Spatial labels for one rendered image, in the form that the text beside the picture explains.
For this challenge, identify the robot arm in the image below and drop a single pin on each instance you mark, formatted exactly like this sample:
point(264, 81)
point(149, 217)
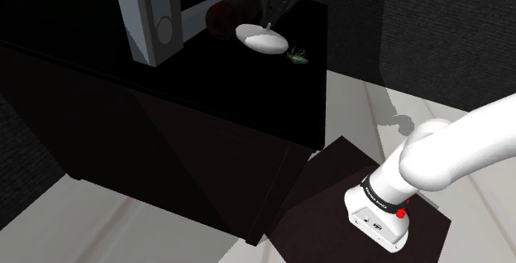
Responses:
point(451, 145)

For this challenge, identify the green grasshopper toy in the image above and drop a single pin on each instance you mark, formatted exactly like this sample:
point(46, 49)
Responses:
point(297, 57)

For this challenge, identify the dark red cylinder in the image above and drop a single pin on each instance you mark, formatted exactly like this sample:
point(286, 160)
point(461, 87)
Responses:
point(221, 18)

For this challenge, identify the grey tower speaker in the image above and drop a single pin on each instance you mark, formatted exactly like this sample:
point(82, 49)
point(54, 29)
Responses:
point(155, 20)

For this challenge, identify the black cabinet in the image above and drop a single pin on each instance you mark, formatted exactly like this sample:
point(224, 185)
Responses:
point(161, 133)

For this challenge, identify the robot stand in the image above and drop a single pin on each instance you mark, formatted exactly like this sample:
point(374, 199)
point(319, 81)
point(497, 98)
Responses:
point(322, 222)

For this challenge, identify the black television with grey frame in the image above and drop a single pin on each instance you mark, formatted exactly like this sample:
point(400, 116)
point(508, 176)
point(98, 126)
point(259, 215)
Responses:
point(205, 15)

